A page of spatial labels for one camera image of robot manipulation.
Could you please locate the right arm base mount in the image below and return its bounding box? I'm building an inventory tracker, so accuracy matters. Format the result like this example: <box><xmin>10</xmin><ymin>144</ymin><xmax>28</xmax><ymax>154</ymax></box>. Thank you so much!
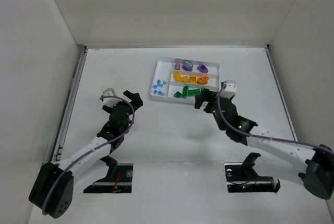
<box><xmin>224</xmin><ymin>152</ymin><xmax>281</xmax><ymax>193</ymax></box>

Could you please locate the yellow orange patterned lego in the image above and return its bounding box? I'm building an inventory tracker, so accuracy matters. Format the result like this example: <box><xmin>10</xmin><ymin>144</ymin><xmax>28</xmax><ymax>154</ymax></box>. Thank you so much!
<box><xmin>197</xmin><ymin>76</ymin><xmax>209</xmax><ymax>85</ymax></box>

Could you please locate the purple round lego piece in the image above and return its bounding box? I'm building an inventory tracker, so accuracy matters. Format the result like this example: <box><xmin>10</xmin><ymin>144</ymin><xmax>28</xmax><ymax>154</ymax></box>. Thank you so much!
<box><xmin>182</xmin><ymin>61</ymin><xmax>193</xmax><ymax>72</ymax></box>

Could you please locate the purple butterfly wing lego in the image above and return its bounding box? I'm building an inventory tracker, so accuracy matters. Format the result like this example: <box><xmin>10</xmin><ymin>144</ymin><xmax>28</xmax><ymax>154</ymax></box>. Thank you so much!
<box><xmin>174</xmin><ymin>61</ymin><xmax>181</xmax><ymax>70</ymax></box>

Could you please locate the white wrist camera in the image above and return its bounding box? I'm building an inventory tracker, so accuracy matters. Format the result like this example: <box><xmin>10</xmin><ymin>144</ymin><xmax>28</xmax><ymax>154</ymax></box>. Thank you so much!
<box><xmin>100</xmin><ymin>88</ymin><xmax>118</xmax><ymax>107</ymax></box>
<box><xmin>220</xmin><ymin>80</ymin><xmax>237</xmax><ymax>99</ymax></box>

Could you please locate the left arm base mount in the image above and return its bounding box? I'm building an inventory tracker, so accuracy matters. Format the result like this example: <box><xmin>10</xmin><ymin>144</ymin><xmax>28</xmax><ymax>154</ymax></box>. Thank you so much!
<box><xmin>83</xmin><ymin>156</ymin><xmax>134</xmax><ymax>194</ymax></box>

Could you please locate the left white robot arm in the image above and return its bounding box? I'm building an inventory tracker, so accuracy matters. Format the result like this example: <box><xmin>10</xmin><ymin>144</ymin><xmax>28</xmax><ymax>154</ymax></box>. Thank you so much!
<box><xmin>29</xmin><ymin>90</ymin><xmax>144</xmax><ymax>219</ymax></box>

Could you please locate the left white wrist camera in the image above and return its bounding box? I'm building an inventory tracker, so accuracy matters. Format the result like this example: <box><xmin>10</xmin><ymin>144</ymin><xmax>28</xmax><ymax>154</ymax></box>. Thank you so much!
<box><xmin>100</xmin><ymin>88</ymin><xmax>118</xmax><ymax>107</ymax></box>

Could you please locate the green lego plate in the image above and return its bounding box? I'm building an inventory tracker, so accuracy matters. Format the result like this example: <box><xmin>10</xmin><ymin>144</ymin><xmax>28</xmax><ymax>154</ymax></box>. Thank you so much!
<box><xmin>182</xmin><ymin>86</ymin><xmax>189</xmax><ymax>98</ymax></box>

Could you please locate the purple rounded lego brick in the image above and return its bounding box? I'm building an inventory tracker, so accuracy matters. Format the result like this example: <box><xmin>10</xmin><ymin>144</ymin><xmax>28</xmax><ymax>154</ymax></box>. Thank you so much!
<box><xmin>197</xmin><ymin>64</ymin><xmax>208</xmax><ymax>74</ymax></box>

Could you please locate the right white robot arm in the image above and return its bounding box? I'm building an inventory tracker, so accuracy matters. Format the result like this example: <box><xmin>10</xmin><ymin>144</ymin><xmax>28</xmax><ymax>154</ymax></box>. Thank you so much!
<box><xmin>195</xmin><ymin>87</ymin><xmax>333</xmax><ymax>200</ymax></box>

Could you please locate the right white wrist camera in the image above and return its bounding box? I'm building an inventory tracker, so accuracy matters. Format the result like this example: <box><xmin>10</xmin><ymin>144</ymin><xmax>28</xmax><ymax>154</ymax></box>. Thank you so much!
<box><xmin>220</xmin><ymin>80</ymin><xmax>237</xmax><ymax>99</ymax></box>

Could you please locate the small green lego brick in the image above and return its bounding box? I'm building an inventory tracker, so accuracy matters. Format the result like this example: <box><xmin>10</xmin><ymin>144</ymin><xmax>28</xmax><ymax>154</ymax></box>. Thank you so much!
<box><xmin>173</xmin><ymin>91</ymin><xmax>182</xmax><ymax>98</ymax></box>

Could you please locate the small yellow lego piece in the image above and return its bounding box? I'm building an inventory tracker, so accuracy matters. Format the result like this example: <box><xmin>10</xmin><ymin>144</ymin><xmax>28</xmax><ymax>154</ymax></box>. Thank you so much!
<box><xmin>182</xmin><ymin>76</ymin><xmax>190</xmax><ymax>83</ymax></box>

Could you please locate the white divided sorting tray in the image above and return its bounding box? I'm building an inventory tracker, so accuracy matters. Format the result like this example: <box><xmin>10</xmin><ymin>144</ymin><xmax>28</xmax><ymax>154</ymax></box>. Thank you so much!
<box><xmin>149</xmin><ymin>57</ymin><xmax>220</xmax><ymax>104</ymax></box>

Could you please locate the yellow long lego brick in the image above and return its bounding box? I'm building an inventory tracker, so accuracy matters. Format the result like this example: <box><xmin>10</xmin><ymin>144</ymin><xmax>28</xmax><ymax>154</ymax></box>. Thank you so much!
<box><xmin>173</xmin><ymin>72</ymin><xmax>183</xmax><ymax>82</ymax></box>

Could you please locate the small yellow square lego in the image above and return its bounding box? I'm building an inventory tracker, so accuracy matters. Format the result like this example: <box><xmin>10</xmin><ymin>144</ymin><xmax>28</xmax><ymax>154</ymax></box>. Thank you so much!
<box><xmin>190</xmin><ymin>76</ymin><xmax>197</xmax><ymax>84</ymax></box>

